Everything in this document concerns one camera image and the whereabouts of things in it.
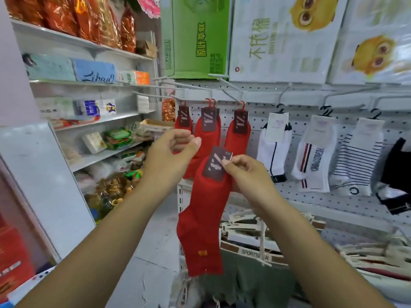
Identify open brown cardboard box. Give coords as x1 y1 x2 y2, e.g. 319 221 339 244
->
139 118 176 133

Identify white metal shelf unit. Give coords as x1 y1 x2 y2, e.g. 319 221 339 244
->
10 18 161 177

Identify pile of yellow snack bags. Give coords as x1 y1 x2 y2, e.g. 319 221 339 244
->
84 170 143 222

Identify pale green packet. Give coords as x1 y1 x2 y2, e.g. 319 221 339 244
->
35 97 76 120

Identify small brown cardboard box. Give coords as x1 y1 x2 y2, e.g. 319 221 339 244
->
136 39 158 58

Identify person's left hand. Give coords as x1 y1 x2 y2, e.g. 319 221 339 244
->
144 128 202 193

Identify orange and white tissue packet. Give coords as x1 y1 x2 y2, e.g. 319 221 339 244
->
118 70 151 86

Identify white pegboard display rack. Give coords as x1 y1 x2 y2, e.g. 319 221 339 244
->
151 74 411 238

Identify teal tissue packet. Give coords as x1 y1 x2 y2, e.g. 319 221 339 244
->
22 53 76 82

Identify white sock pair black trim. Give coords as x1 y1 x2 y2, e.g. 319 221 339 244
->
256 106 293 183

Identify green folded garment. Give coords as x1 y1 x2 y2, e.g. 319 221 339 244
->
196 248 299 308

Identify person's right forearm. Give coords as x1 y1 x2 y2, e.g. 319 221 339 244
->
257 197 395 308

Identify red cardboard box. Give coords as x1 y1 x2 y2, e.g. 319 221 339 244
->
0 215 36 300

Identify row of orange foil packets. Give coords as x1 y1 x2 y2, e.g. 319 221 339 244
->
3 0 137 54

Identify person's left forearm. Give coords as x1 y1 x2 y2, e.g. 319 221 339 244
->
16 181 161 308

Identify pile of white packaged garments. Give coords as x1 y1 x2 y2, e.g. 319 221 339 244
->
334 228 411 308

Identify person's right hand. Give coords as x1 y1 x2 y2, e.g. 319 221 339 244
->
222 154 282 209

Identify hanging orange snack packet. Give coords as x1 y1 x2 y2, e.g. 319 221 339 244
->
161 98 176 122

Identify green snack packet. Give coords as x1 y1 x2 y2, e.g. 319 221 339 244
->
103 127 134 150

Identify blue tissue packet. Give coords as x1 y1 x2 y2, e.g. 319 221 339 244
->
72 58 117 84

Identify red sock pair dark label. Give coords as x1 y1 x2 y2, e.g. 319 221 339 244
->
174 101 194 155
183 99 222 180
176 146 234 277
224 101 252 157

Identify pile of packaged underwear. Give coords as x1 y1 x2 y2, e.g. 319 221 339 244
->
219 208 327 267

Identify green cardboard box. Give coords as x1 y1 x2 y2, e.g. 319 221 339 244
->
160 0 232 80

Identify pink price sign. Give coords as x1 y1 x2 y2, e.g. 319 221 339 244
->
135 0 161 19

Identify white sock pair red-black stripe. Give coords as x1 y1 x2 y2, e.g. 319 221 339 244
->
291 106 338 193

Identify small white box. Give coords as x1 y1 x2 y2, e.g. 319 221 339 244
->
82 132 108 155

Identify white box yellow cartoon animal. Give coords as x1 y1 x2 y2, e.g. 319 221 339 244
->
328 0 411 86
229 0 349 85

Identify black sock pair white band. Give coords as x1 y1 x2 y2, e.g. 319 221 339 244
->
376 137 411 215

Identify white sock pair thin stripes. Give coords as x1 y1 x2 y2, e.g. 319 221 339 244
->
330 109 385 197

